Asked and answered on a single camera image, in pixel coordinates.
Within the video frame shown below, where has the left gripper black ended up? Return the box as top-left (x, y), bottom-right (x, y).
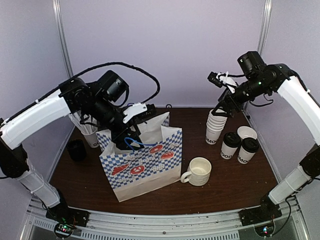
top-left (87, 94), bottom-right (145, 151)

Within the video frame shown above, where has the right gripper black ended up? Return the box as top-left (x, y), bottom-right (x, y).
top-left (212, 75), bottom-right (271, 118)

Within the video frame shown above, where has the blue checkered paper bag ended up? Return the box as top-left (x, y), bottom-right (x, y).
top-left (96, 111), bottom-right (183, 202)

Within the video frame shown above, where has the black coffee cup lid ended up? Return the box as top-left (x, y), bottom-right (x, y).
top-left (241, 137), bottom-right (259, 153)

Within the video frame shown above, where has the white paper coffee cup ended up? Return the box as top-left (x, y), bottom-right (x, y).
top-left (237, 147), bottom-right (256, 165)

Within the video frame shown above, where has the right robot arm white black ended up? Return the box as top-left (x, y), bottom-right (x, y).
top-left (208, 51), bottom-right (320, 225)

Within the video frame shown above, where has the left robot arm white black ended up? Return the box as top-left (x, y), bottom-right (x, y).
top-left (0, 70), bottom-right (147, 222)

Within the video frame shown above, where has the stack of white paper cups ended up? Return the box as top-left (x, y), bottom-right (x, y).
top-left (205, 108), bottom-right (228, 145)

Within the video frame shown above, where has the small white ceramic bowl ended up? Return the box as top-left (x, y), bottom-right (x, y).
top-left (237, 125), bottom-right (258, 140)

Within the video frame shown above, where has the white cup holding straws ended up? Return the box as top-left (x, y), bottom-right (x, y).
top-left (83, 132), bottom-right (99, 149)

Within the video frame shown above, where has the stack of black lids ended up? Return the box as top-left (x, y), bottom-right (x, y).
top-left (66, 139), bottom-right (87, 162)

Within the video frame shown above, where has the white ceramic mug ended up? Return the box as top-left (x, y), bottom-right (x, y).
top-left (180, 157), bottom-right (212, 187)

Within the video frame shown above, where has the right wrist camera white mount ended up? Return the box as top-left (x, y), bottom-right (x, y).
top-left (207, 71), bottom-right (238, 94)

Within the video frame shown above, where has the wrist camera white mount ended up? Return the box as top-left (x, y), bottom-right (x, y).
top-left (207, 71), bottom-right (238, 94)
top-left (122, 102), bottom-right (156, 124)

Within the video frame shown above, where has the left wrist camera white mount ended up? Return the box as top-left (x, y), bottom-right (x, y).
top-left (122, 102), bottom-right (156, 124)

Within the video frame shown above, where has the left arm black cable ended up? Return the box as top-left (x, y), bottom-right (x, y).
top-left (4, 61), bottom-right (161, 121)

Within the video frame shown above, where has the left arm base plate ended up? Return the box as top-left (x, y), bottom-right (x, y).
top-left (45, 207), bottom-right (90, 227)

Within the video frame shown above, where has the right aluminium frame post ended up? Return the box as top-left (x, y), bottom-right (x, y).
top-left (257, 0), bottom-right (273, 56)

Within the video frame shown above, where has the aluminium frame post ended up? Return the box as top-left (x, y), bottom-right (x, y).
top-left (257, 0), bottom-right (273, 56)
top-left (52, 0), bottom-right (74, 78)

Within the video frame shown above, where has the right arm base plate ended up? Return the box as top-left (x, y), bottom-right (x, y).
top-left (238, 206), bottom-right (282, 227)

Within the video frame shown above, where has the aluminium front rail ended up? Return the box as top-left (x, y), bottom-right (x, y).
top-left (19, 192), bottom-right (308, 240)

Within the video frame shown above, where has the left aluminium frame post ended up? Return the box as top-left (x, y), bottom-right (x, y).
top-left (52, 0), bottom-right (74, 78)

